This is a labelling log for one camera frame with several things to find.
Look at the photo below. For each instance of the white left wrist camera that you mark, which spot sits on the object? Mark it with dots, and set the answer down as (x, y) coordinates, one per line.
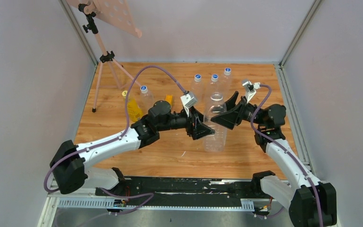
(188, 100)

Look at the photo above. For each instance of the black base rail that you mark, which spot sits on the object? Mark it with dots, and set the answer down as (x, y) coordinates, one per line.
(168, 193)

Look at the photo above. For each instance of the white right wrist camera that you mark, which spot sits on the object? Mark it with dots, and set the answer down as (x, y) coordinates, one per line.
(250, 89)

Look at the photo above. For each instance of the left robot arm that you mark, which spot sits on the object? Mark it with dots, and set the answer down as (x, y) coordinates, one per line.
(70, 163)

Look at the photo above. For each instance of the clear capped bottle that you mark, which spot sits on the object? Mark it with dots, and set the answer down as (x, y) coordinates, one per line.
(213, 85)
(225, 81)
(197, 88)

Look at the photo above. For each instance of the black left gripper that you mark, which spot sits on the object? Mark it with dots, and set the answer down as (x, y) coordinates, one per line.
(193, 123)

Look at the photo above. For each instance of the clear capped bottle left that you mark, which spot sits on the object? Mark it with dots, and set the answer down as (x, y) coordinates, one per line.
(197, 88)

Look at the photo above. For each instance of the clear capped bottle right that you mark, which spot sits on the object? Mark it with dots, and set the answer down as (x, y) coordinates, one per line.
(225, 81)

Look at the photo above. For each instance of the yellow label juice bottle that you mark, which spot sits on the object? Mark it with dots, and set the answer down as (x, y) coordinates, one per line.
(134, 111)

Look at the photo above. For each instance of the blue Pocari Sweat cap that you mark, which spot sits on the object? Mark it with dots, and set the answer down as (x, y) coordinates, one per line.
(143, 89)

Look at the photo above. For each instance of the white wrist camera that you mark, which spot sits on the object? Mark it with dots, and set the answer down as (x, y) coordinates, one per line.
(250, 89)
(188, 100)

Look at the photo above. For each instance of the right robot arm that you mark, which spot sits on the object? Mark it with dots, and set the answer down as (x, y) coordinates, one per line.
(309, 201)

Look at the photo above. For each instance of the large pineapple juice bottle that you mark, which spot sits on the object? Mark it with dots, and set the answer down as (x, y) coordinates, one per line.
(215, 106)

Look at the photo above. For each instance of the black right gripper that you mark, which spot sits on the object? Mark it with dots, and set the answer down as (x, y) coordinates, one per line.
(233, 116)

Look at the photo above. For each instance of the yellow green toy block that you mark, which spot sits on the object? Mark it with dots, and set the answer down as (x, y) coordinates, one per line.
(169, 99)

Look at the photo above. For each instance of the clear capped bottle middle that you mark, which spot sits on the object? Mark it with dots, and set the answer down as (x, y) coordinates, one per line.
(213, 85)

